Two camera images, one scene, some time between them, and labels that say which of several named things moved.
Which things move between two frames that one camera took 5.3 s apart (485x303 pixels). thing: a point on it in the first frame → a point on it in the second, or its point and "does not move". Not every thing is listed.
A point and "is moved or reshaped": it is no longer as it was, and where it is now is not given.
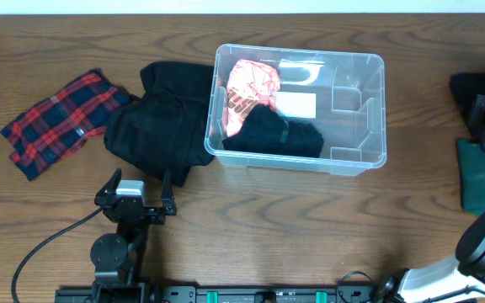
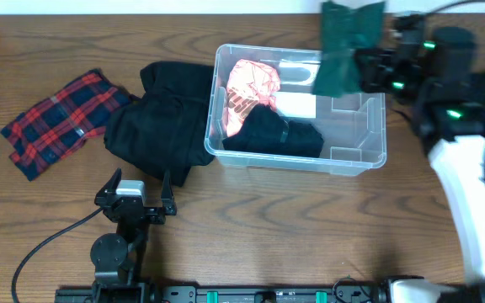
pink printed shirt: [250, 84] does not move
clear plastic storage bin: [296, 110] does not move
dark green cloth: [479, 182] is moved or reshaped
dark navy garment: [265, 131] does not move
